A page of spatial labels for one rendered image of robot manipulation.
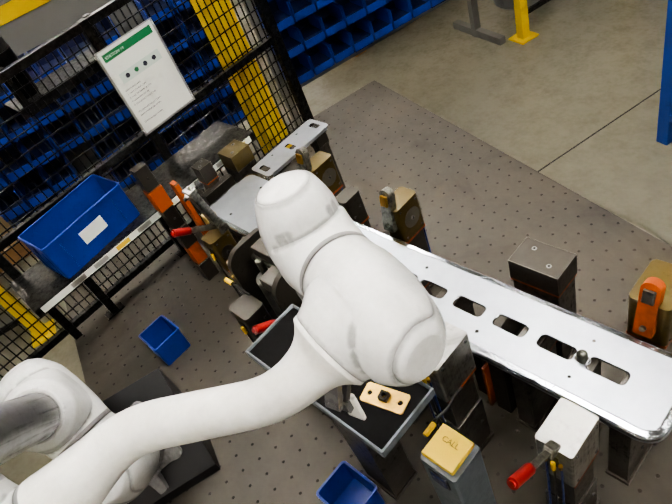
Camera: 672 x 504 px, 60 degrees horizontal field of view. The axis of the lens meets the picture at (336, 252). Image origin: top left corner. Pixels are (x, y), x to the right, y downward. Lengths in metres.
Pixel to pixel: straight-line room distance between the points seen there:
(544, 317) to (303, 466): 0.70
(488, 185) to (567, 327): 0.88
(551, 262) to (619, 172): 1.82
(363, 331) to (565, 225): 1.36
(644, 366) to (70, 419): 1.14
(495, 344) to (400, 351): 0.70
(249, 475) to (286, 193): 1.07
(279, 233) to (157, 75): 1.51
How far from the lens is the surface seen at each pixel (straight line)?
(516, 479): 0.97
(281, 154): 1.96
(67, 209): 2.05
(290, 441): 1.61
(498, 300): 1.31
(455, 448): 0.97
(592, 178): 3.09
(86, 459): 0.81
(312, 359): 0.60
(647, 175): 3.10
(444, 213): 1.97
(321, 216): 0.66
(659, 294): 1.20
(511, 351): 1.24
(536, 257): 1.35
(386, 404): 1.02
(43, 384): 1.40
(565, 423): 1.09
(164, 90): 2.14
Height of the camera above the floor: 2.03
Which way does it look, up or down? 42 degrees down
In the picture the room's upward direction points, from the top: 24 degrees counter-clockwise
